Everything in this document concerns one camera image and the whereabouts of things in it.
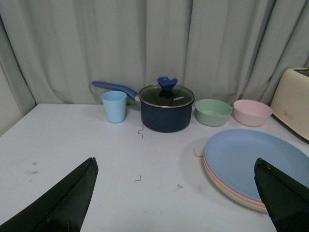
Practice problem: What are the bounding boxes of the pink plate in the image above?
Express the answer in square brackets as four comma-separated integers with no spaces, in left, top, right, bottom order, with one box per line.
[203,154,266,209]

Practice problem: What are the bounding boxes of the pink bowl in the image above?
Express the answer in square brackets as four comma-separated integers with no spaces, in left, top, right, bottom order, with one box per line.
[233,100,273,127]

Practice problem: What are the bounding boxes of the glass pot lid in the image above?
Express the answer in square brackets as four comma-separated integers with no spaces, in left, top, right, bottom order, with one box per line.
[139,76,195,108]

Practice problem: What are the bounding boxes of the grey curtain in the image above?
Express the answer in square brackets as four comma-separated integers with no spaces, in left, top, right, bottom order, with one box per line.
[0,0,309,133]

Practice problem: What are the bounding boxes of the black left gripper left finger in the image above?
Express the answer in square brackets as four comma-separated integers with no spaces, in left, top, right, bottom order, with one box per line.
[0,158,98,232]

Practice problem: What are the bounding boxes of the green bowl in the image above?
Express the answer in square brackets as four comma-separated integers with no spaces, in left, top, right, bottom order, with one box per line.
[195,99,232,127]

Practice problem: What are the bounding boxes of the cream toaster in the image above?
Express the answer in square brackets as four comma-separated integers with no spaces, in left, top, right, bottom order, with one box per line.
[270,68,309,140]

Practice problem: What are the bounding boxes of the cream plate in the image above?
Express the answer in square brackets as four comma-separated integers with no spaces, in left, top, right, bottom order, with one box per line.
[205,166,268,214]

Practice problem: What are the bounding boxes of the blue plate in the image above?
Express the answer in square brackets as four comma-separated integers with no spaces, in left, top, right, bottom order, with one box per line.
[204,129,309,207]

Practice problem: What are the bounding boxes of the dark blue saucepan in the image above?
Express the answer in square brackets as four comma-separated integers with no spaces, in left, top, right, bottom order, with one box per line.
[92,81,194,133]

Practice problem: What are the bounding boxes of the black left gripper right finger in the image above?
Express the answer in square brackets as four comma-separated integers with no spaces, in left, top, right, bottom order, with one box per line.
[254,158,309,232]

